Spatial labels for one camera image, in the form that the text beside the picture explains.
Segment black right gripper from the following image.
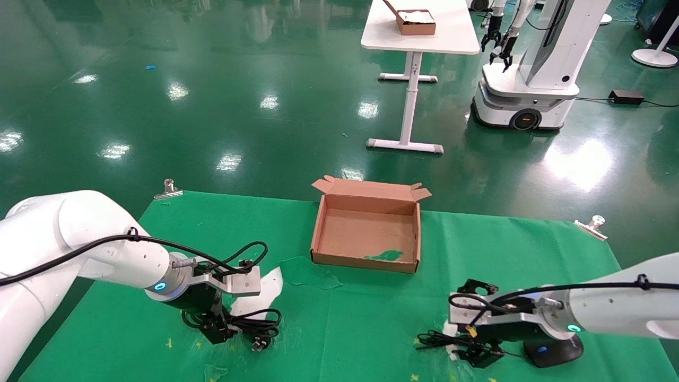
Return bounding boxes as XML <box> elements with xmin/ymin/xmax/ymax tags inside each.
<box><xmin>455</xmin><ymin>279</ymin><xmax>585</xmax><ymax>369</ymax></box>

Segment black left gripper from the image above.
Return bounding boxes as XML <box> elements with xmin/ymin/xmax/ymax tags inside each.
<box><xmin>179</xmin><ymin>284</ymin><xmax>243</xmax><ymax>345</ymax></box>

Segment thick black power cable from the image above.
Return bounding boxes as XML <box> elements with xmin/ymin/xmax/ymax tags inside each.
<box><xmin>182</xmin><ymin>299</ymin><xmax>282</xmax><ymax>352</ymax></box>

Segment thin black USB cable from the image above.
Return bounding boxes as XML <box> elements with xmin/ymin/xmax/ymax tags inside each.
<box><xmin>415</xmin><ymin>330</ymin><xmax>526</xmax><ymax>357</ymax></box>

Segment white robot arm black gripper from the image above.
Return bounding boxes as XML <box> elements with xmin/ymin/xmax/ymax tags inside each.
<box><xmin>490</xmin><ymin>0</ymin><xmax>536</xmax><ymax>73</ymax></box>
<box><xmin>481</xmin><ymin>0</ymin><xmax>508</xmax><ymax>53</ymax></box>

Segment open brown cardboard box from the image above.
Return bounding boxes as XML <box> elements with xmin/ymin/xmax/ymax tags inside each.
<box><xmin>310</xmin><ymin>176</ymin><xmax>432</xmax><ymax>274</ymax></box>

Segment small brown cardboard box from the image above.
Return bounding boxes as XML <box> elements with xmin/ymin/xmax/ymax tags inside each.
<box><xmin>383</xmin><ymin>0</ymin><xmax>437</xmax><ymax>37</ymax></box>

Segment green tablecloth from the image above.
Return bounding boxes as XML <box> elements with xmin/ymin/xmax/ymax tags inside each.
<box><xmin>19</xmin><ymin>191</ymin><xmax>679</xmax><ymax>382</ymax></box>

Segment silver metal binder clip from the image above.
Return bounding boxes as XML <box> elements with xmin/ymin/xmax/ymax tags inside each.
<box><xmin>573</xmin><ymin>215</ymin><xmax>608</xmax><ymax>242</ymax></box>
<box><xmin>154</xmin><ymin>179</ymin><xmax>184</xmax><ymax>201</ymax></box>

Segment white wheeled robot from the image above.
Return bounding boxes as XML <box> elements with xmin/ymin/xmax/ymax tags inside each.
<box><xmin>471</xmin><ymin>0</ymin><xmax>613</xmax><ymax>132</ymax></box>

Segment white round stand base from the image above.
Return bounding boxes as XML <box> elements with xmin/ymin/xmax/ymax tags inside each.
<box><xmin>631</xmin><ymin>29</ymin><xmax>679</xmax><ymax>68</ymax></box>

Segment black cabinet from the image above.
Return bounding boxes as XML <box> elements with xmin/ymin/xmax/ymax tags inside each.
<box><xmin>636</xmin><ymin>0</ymin><xmax>679</xmax><ymax>46</ymax></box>

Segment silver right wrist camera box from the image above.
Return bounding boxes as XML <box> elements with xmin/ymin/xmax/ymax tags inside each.
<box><xmin>449</xmin><ymin>305</ymin><xmax>543</xmax><ymax>326</ymax></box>

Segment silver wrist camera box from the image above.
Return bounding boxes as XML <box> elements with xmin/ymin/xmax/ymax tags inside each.
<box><xmin>208</xmin><ymin>265</ymin><xmax>262</xmax><ymax>297</ymax></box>
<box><xmin>449</xmin><ymin>305</ymin><xmax>543</xmax><ymax>326</ymax></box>

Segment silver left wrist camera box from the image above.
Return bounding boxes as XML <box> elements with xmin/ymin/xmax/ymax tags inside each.
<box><xmin>208</xmin><ymin>265</ymin><xmax>262</xmax><ymax>297</ymax></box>

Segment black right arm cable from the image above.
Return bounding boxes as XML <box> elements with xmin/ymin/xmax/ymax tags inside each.
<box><xmin>449</xmin><ymin>274</ymin><xmax>679</xmax><ymax>325</ymax></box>

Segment black power adapter with cord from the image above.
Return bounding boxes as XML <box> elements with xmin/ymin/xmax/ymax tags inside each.
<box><xmin>576</xmin><ymin>90</ymin><xmax>679</xmax><ymax>109</ymax></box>

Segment white pedestal table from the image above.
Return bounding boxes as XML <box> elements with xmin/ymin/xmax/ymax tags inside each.
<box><xmin>361</xmin><ymin>0</ymin><xmax>481</xmax><ymax>155</ymax></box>

